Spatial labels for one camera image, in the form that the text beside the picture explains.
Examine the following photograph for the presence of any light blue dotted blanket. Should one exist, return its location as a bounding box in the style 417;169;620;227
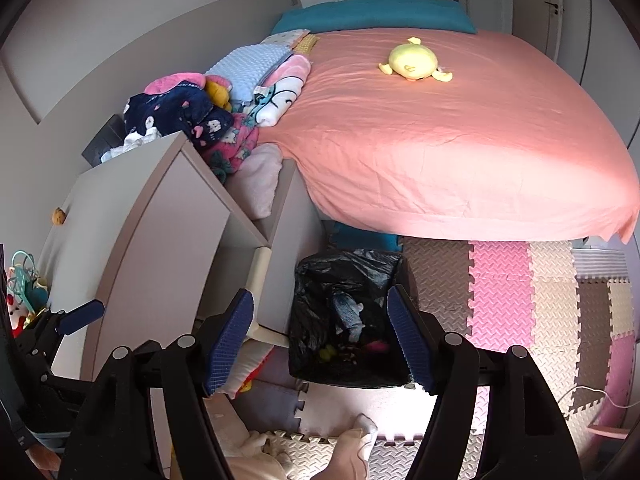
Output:
205;44;293;103

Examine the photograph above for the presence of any teal pillow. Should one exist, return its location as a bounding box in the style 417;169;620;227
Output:
270;0;478;36

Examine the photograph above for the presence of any colourful toy pile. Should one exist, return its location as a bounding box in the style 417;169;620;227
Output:
5;250;51;339

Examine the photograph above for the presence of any pale pink fluffy pillow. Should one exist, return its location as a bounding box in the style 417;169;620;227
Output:
226;142;284;219

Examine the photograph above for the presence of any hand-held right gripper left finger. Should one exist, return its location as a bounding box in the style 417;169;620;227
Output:
57;287;256;480

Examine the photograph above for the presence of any pink floral fleece blanket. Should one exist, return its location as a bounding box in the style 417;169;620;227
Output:
191;112;261;184

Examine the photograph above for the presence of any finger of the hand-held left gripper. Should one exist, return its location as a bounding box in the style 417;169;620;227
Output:
22;299;106;358

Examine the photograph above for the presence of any person's left hand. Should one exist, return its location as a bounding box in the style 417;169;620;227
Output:
26;446;65;472

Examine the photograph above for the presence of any white door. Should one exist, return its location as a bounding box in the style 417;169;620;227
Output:
510;0;566;63

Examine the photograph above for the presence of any white cloth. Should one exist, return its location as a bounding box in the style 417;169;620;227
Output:
100;127;163;163

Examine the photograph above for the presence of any white patterned pillow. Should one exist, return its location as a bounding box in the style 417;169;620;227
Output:
260;29;311;47

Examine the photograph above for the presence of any pink fleece cloth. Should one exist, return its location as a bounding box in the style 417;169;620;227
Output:
144;72;207;95

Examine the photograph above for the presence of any teal box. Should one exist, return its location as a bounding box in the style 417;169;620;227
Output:
330;221;402;252

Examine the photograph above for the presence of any grey blue crumpled wrapper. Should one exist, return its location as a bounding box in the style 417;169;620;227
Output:
331;291;367;344

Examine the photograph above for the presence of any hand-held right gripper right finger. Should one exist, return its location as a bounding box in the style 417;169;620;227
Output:
386;284;585;480

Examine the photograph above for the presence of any bed with pink sheet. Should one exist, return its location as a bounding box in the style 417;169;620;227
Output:
257;27;640;246

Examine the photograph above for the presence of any bin with black bag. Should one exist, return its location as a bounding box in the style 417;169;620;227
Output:
287;249;418;391

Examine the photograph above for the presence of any navy printed blanket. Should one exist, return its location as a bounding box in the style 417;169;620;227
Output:
123;80;234;142

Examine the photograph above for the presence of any orange yellow plush toy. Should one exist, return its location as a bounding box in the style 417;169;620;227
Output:
204;76;234;112

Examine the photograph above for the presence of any white printed cushion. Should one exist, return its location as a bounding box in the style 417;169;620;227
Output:
219;344;274;402

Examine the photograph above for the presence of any yellow knitted cloth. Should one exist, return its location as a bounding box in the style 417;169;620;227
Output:
292;34;319;57

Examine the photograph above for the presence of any white cable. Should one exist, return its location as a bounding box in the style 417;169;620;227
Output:
556;385;634;412

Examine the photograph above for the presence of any pink white cartoon blanket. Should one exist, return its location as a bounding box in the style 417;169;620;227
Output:
244;54;312;128

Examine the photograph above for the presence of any black box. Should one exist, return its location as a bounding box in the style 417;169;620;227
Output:
81;114;126;168

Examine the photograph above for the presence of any white desk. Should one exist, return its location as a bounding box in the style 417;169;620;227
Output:
37;130;328;480

